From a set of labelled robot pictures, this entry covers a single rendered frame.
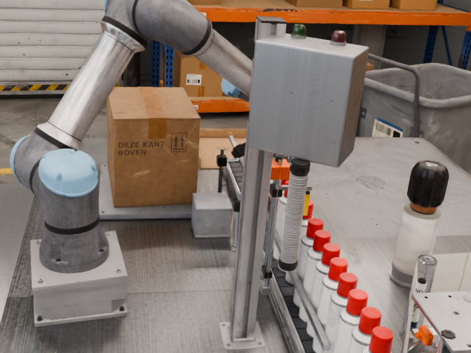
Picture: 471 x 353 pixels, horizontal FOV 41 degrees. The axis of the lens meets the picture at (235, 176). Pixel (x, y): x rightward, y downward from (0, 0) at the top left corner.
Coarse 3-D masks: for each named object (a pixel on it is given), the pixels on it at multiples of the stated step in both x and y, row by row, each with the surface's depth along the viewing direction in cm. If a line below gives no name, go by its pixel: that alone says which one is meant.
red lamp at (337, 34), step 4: (336, 32) 104; (340, 32) 104; (344, 32) 104; (332, 36) 105; (336, 36) 104; (340, 36) 104; (344, 36) 104; (332, 40) 105; (336, 40) 104; (340, 40) 104; (344, 40) 104; (332, 44) 105; (336, 44) 104; (340, 44) 104; (344, 44) 104
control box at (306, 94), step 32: (256, 64) 105; (288, 64) 103; (320, 64) 100; (352, 64) 98; (256, 96) 107; (288, 96) 104; (320, 96) 102; (352, 96) 102; (256, 128) 109; (288, 128) 106; (320, 128) 104; (352, 128) 107; (320, 160) 106
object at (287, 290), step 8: (232, 168) 206; (240, 168) 206; (240, 176) 200; (240, 184) 194; (264, 240) 164; (264, 248) 160; (272, 256) 156; (272, 264) 153; (280, 272) 150; (280, 280) 147; (280, 288) 144; (288, 288) 144; (288, 296) 141; (288, 304) 138; (296, 312) 136; (296, 320) 133; (296, 328) 131; (304, 328) 131; (304, 336) 129; (304, 344) 126; (312, 344) 127; (312, 352) 124
